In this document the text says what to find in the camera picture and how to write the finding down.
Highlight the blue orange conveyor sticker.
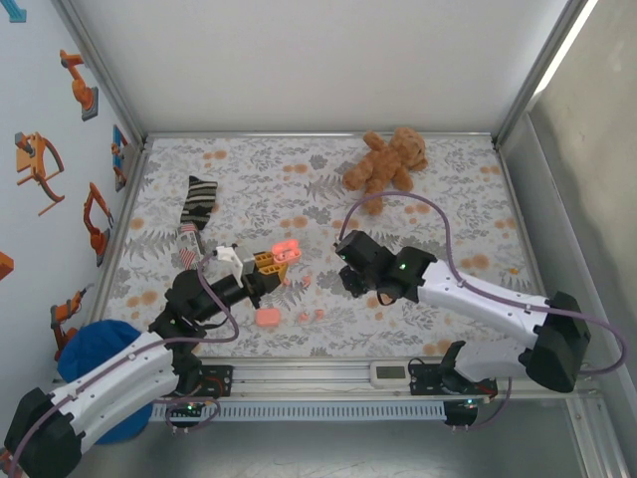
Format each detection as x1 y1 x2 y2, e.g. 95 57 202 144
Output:
109 123 131 193

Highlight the black white striped sock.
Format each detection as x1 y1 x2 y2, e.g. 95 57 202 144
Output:
178 174 219 233

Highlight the white digital display device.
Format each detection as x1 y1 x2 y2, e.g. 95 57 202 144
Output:
368 361 413 388

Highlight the white slotted cable duct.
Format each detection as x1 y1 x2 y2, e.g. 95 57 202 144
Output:
150 401 448 423

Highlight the blue cloth bundle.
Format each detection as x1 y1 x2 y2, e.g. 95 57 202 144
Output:
57 320 155 446

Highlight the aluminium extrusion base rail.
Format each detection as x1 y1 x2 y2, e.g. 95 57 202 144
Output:
198 361 504 399

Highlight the orange claw gripper sticker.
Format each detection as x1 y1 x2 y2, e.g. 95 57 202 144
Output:
13 131 67 218

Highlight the aluminium frame rail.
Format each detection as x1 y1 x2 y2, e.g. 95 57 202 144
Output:
143 129 497 141
495 141 563 350
89 141 153 320

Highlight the aluminium frame post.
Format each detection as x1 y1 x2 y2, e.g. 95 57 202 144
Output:
492 0 598 150
49 0 150 150

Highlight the brown teddy bear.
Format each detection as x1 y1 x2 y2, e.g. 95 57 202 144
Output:
341 126 430 216

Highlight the floral print tablecloth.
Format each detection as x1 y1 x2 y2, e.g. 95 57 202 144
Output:
102 136 548 359

